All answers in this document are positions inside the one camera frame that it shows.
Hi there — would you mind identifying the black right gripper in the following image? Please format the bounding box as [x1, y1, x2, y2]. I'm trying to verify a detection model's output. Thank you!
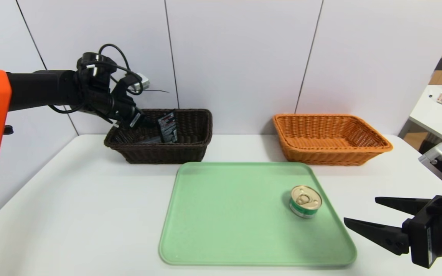
[343, 195, 442, 269]

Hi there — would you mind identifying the gold lid green label can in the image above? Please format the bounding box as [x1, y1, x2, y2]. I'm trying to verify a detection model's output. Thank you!
[289, 185, 323, 219]

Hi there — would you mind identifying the black cosmetic tube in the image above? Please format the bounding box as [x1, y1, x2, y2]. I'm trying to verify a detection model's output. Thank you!
[157, 111, 178, 144]

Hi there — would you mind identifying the grey translucent slim plastic case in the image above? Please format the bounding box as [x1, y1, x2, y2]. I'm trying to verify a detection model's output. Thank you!
[135, 135, 165, 145]

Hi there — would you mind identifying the orange wicker basket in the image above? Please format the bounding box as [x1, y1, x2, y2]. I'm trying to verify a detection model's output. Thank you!
[272, 114, 394, 166]

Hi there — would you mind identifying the dark brown wicker basket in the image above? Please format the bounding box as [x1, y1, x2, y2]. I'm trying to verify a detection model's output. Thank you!
[104, 109, 213, 164]

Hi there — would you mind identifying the white side table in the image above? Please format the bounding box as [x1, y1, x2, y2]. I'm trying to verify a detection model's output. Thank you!
[409, 85, 442, 150]

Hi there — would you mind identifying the light green plastic tray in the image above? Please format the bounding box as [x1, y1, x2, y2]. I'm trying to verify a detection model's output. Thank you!
[159, 162, 357, 266]

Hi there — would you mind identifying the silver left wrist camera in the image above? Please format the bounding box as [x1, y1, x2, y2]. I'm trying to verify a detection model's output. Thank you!
[130, 72, 151, 91]

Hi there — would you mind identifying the black left camera cable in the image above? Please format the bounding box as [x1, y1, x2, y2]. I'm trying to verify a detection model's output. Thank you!
[98, 43, 145, 96]

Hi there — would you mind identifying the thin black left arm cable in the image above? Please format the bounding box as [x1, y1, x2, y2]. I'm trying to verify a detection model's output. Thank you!
[48, 61, 145, 124]

